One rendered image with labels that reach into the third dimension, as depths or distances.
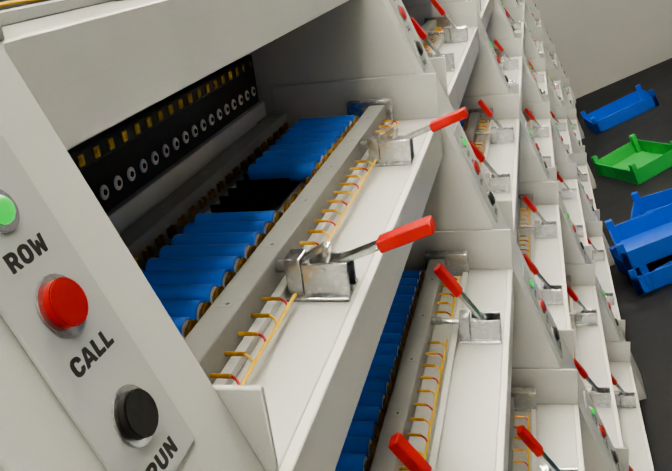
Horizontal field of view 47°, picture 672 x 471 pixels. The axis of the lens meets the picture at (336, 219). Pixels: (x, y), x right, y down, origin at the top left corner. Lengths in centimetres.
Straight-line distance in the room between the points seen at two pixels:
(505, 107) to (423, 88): 73
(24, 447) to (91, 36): 17
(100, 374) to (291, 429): 13
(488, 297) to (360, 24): 33
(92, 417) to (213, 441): 6
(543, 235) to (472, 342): 73
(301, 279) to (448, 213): 45
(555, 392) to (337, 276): 59
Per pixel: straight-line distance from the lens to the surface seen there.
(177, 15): 41
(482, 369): 74
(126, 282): 28
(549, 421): 99
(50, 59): 31
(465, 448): 64
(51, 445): 24
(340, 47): 87
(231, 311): 42
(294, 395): 38
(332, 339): 42
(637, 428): 162
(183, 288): 47
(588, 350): 149
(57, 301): 25
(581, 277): 171
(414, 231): 44
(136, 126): 61
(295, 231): 52
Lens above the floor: 106
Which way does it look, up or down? 14 degrees down
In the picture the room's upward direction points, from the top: 28 degrees counter-clockwise
